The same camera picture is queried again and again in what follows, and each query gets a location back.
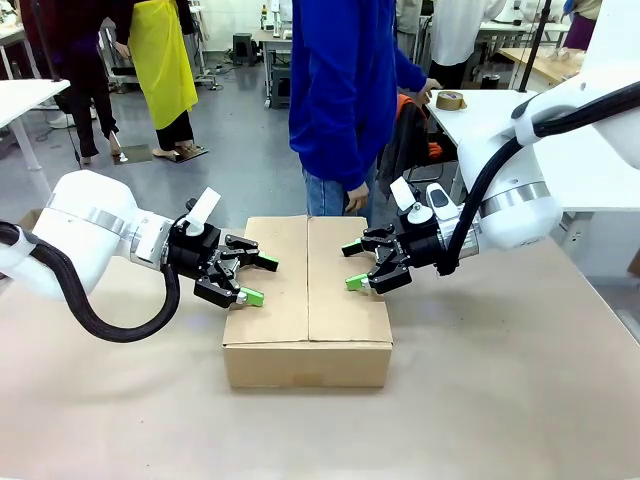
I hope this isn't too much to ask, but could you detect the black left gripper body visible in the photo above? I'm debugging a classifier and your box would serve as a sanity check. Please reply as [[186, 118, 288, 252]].
[[166, 223, 226, 284]]

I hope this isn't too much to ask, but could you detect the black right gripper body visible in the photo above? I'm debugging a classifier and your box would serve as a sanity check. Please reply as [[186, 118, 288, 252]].
[[398, 221, 450, 272]]

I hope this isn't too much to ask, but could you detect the brown cardboard box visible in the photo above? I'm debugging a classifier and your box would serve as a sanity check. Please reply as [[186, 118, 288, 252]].
[[221, 214, 394, 390]]

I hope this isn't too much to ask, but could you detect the brown packing tape roll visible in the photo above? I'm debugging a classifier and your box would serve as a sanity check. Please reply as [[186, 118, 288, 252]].
[[434, 90, 469, 112]]

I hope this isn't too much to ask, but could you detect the person's right forearm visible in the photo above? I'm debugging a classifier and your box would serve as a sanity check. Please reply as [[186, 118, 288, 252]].
[[342, 117, 386, 192]]

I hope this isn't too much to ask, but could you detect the person's left forearm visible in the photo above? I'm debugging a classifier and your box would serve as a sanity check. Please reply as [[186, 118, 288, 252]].
[[394, 47, 430, 94]]

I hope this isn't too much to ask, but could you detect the person's right hand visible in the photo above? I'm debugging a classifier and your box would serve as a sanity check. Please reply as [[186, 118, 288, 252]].
[[344, 180, 372, 215]]

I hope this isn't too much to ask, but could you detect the dark floor plate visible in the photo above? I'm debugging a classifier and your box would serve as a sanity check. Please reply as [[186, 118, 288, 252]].
[[113, 143, 154, 164], [169, 144, 210, 164]]

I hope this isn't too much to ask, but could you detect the chair with dark jacket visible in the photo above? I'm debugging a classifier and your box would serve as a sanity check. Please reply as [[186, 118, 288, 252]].
[[376, 92, 447, 202]]

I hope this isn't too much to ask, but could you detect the grey plastic stool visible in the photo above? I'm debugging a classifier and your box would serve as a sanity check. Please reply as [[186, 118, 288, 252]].
[[232, 32, 261, 66], [269, 67, 294, 110]]

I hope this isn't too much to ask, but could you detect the person in blue jacket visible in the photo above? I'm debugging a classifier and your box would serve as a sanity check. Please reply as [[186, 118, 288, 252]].
[[288, 0, 444, 217]]

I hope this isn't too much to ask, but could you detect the person in yellow apron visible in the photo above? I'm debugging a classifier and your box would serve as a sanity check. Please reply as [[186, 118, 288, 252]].
[[112, 0, 206, 161]]

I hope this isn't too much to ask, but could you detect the grey workshop table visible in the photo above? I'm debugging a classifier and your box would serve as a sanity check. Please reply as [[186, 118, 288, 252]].
[[258, 27, 294, 109]]

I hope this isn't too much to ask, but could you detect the person in white shirt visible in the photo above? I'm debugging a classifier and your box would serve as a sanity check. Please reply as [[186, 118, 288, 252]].
[[429, 0, 504, 92]]

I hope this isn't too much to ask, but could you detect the wooden table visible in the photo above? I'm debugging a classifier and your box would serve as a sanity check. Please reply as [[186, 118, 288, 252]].
[[499, 46, 582, 92]]

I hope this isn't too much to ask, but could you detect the person in dark clothes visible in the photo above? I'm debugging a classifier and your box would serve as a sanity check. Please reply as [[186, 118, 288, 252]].
[[22, 0, 121, 167]]

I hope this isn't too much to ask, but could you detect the white side table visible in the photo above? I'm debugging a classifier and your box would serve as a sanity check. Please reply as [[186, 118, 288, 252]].
[[0, 79, 71, 187]]

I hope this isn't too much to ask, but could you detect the white desktop machine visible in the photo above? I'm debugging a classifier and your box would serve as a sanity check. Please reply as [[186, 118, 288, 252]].
[[269, 0, 294, 41]]

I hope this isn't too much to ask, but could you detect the black stand pole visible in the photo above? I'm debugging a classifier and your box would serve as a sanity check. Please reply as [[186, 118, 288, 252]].
[[517, 0, 554, 94]]

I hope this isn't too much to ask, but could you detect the person in purple clothes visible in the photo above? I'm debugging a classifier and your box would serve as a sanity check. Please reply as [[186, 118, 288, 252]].
[[564, 0, 599, 51]]

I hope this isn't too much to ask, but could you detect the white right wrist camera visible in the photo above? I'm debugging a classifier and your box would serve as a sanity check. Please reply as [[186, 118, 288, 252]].
[[389, 177, 436, 226]]

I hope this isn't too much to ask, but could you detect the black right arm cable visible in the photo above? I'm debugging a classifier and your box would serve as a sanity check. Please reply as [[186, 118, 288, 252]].
[[435, 81, 640, 277]]

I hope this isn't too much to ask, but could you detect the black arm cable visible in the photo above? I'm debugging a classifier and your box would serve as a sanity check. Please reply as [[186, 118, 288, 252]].
[[0, 221, 182, 344], [435, 81, 640, 277]]

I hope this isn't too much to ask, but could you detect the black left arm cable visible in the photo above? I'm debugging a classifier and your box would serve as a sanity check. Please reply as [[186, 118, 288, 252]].
[[0, 221, 182, 344]]

